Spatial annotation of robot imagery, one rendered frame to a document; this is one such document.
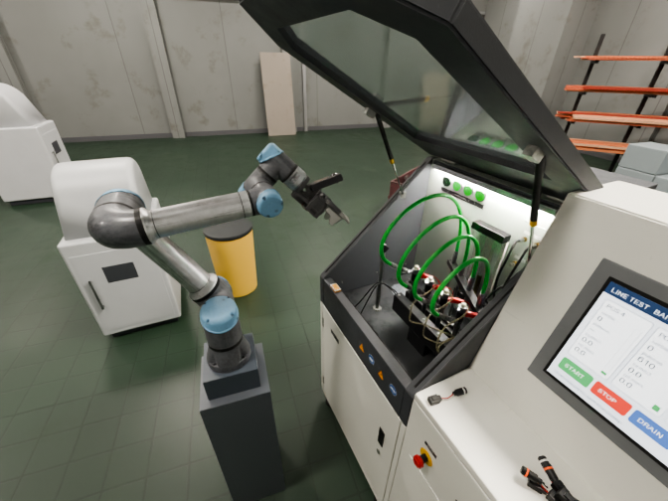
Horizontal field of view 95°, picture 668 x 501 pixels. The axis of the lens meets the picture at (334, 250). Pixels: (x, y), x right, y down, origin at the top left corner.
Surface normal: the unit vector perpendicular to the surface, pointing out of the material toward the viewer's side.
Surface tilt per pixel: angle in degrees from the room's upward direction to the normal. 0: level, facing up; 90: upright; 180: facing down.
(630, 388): 76
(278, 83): 82
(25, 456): 0
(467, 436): 0
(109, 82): 90
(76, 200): 71
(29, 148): 90
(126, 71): 90
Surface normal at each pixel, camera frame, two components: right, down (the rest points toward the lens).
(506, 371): -0.87, 0.01
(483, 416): 0.01, -0.85
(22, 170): 0.37, 0.49
